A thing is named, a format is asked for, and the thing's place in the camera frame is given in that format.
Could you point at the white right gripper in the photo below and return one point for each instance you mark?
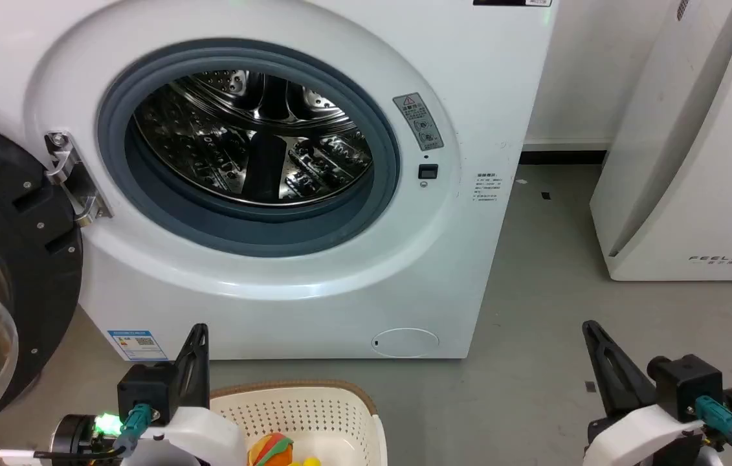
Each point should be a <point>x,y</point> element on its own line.
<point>641,437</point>

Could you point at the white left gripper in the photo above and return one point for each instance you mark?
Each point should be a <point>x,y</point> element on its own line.
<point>207,435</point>

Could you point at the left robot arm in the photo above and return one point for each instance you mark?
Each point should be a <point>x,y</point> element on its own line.
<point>74,439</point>

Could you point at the colourful toy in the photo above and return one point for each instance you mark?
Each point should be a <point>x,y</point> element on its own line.
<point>270,450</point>

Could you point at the black round washer door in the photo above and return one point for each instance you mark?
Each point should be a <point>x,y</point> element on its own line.
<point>22,259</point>

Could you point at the stainless steel washing machine drum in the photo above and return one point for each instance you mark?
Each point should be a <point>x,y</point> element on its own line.
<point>255,139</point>

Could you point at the blue energy label sticker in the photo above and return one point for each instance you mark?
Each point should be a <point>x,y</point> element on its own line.
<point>138,344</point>

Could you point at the white plastic laundry basket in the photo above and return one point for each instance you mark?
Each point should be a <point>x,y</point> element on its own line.
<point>314,414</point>

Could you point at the yellow toy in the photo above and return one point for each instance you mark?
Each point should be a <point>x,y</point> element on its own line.
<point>306,462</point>

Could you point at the white front-load washing machine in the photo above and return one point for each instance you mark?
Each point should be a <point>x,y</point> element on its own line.
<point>314,285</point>

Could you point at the grey rubber door gasket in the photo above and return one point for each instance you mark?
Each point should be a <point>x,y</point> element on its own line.
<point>243,230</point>

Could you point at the round drain filter cover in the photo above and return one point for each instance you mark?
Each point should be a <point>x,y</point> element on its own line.
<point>405,342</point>

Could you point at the black baseboard strip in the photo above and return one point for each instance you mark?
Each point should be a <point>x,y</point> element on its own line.
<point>563,157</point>

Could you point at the silver door hinge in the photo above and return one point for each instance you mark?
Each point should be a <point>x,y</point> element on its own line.
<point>74,184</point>

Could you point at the small printed text label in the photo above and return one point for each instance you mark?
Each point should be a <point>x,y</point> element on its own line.
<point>488,188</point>

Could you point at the white air purifier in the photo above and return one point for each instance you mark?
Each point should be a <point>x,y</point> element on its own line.
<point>696,162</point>

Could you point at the black door latch slot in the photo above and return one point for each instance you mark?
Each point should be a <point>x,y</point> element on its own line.
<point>428,171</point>

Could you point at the grey warning sticker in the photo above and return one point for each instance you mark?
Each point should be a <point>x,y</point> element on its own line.
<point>419,122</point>

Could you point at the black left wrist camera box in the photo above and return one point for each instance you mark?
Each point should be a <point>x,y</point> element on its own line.
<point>144,391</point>

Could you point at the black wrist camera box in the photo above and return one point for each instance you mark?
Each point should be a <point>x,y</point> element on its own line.
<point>144,391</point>
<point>686,385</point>

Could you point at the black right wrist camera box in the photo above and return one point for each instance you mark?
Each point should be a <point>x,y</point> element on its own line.
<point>686,385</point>

